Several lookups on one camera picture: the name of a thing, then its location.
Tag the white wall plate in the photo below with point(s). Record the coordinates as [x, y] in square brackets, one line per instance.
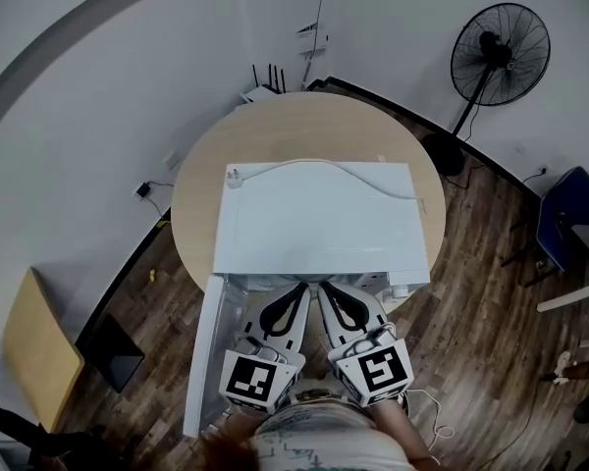
[172, 160]

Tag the small yellow floor object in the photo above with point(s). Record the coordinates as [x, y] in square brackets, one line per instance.
[152, 277]

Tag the white wall socket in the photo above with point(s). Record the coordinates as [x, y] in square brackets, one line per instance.
[544, 169]

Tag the white microwave door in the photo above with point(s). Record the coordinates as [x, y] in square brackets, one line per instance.
[206, 351]

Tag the white wall-mounted boxes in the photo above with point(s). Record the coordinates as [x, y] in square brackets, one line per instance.
[314, 42]

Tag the black office chair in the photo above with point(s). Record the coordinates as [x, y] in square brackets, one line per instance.
[10, 420]

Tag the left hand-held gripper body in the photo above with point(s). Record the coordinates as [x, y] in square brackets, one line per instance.
[248, 381]

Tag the round wooden table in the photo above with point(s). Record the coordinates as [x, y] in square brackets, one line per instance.
[299, 125]

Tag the person's white printed shirt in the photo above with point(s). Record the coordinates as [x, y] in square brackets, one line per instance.
[324, 439]

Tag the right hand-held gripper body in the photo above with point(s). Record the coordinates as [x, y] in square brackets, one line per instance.
[380, 371]

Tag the wooden desk with white legs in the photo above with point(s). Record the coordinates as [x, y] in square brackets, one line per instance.
[569, 298]

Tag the black flat panel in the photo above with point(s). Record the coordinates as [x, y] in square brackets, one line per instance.
[115, 361]

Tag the yellow wooden board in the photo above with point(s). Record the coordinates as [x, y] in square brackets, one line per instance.
[39, 351]

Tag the person's belt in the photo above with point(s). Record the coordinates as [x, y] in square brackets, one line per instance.
[319, 395]

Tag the blue chair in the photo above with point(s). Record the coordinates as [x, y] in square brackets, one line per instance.
[559, 224]

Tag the black standing fan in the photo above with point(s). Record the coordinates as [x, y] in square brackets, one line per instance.
[496, 47]

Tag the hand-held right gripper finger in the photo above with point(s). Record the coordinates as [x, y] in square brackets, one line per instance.
[328, 324]
[370, 312]

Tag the white router with black antennas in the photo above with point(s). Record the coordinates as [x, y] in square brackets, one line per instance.
[257, 95]

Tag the white microwave oven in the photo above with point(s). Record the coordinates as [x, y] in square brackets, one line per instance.
[319, 224]

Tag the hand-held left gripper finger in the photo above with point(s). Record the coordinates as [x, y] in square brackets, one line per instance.
[260, 319]
[299, 331]

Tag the person's right forearm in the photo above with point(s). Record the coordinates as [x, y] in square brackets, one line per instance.
[400, 430]

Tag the black power adapter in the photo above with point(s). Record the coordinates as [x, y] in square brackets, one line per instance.
[143, 190]

